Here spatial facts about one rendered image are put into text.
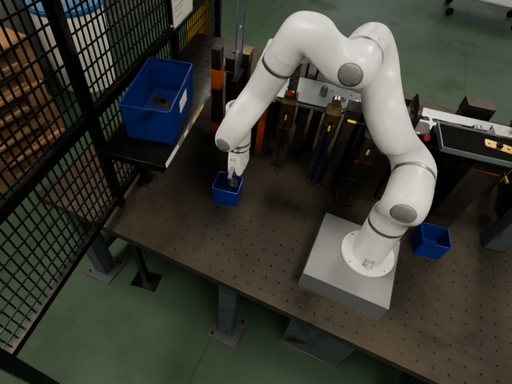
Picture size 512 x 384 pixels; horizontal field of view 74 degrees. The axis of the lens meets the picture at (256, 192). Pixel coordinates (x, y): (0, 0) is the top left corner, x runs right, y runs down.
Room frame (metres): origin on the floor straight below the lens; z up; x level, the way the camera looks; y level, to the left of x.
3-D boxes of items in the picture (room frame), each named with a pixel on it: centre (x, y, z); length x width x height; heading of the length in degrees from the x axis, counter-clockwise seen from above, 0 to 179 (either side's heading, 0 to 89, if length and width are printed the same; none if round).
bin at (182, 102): (0.98, 0.38, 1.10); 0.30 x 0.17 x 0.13; 0
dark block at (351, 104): (1.08, -0.31, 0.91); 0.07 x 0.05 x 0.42; 173
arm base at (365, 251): (0.67, -0.43, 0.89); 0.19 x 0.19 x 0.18
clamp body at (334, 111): (1.10, -0.25, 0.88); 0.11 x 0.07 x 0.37; 173
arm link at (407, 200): (0.64, -0.41, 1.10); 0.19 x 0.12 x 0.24; 159
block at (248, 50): (1.49, 0.15, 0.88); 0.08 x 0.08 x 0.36; 83
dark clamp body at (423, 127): (1.05, -0.57, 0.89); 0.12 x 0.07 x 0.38; 173
